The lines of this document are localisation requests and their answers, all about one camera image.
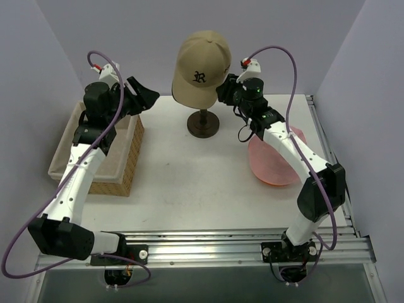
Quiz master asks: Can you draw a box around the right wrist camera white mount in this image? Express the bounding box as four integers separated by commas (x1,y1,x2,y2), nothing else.
236,58,261,83

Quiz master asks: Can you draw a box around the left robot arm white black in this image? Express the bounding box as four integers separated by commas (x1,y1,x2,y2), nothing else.
28,77,160,264

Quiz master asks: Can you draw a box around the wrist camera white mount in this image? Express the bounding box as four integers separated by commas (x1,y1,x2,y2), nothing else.
91,61,120,83
236,58,261,83

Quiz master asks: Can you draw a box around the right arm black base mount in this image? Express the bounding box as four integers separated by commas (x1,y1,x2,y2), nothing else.
260,232,318,264

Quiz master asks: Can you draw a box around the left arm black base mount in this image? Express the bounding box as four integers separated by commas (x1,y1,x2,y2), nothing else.
90,244,149,266

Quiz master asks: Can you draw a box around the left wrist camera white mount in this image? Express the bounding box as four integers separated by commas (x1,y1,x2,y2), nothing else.
91,61,120,83

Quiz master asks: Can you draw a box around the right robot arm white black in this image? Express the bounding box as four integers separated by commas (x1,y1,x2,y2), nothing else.
216,74,346,261

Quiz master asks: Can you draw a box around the aluminium rail frame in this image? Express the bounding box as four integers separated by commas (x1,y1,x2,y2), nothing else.
27,96,386,302

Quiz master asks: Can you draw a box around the dark wooden mannequin stand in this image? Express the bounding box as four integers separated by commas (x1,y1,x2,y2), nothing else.
187,109,220,139

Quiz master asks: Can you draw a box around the wicker basket with liner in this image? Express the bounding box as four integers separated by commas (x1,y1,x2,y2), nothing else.
48,102,145,197

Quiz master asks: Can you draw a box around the beige cap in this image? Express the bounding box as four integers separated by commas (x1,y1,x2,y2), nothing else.
172,30,232,110

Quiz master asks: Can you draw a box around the pink cap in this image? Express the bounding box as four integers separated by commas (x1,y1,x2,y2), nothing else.
248,135,300,187

